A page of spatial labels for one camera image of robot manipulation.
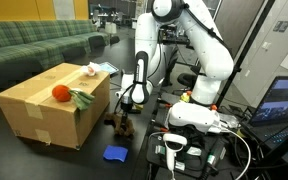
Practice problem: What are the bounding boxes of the yellow bottle orange cap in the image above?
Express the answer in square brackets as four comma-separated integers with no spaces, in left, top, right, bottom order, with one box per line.
[179,90,194,104]

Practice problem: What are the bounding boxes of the large cardboard box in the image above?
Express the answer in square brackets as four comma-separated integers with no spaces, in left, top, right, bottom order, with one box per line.
[0,62,112,151]

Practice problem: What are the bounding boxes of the grey door sign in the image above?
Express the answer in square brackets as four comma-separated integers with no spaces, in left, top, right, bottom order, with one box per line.
[272,20,288,34]

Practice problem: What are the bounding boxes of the black orange-tipped tool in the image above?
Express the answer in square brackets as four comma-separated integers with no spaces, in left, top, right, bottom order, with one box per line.
[150,118,171,133]

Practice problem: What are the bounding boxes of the black office chair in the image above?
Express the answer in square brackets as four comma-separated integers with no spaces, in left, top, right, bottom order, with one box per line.
[176,72,199,89]

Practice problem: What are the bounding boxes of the white-framed tablet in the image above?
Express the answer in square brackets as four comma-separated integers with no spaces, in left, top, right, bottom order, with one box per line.
[98,61,121,76]

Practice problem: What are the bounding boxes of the open black laptop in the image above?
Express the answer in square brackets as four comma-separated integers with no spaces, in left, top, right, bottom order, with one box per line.
[247,75,288,161]

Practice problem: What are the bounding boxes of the black equipment tray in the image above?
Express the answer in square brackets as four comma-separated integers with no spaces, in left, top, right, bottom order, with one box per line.
[146,132,231,178]

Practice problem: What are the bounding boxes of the white VR controller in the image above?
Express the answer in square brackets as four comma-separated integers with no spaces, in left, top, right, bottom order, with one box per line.
[162,132,188,173]

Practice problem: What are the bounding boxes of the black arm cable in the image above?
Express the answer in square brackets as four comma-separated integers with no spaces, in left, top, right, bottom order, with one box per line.
[114,3,234,113]

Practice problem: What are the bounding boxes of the white light switch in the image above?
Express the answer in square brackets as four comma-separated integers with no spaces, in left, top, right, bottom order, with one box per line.
[261,40,272,51]

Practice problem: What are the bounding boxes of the black electronics box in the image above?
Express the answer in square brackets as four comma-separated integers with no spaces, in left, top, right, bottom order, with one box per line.
[157,23,191,46]

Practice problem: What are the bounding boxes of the green plaid sofa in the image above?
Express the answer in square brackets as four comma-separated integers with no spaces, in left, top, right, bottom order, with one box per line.
[0,19,111,93]

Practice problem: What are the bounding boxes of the black tripod pole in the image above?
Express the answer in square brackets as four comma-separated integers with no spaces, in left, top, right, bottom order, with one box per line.
[214,0,278,108]

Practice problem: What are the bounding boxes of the clear plastic wrapper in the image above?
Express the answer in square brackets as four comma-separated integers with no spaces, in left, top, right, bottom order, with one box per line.
[218,111,242,130]

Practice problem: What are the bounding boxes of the white background chair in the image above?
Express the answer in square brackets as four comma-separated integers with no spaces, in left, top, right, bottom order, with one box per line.
[104,22,118,36]

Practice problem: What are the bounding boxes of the brown plush moose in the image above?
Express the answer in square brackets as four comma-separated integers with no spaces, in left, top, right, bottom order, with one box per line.
[103,111,136,140]

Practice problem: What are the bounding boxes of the blue sponge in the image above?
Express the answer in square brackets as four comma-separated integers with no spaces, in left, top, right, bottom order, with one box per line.
[102,144,129,164]

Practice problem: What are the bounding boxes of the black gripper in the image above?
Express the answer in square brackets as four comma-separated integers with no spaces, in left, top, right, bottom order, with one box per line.
[119,101,132,127]

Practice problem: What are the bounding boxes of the white VR headset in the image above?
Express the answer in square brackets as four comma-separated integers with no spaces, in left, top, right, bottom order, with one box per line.
[167,101,223,135]

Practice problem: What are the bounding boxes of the orange plush carrot green leaves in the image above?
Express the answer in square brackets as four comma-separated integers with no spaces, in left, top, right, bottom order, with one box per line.
[51,83,96,112]

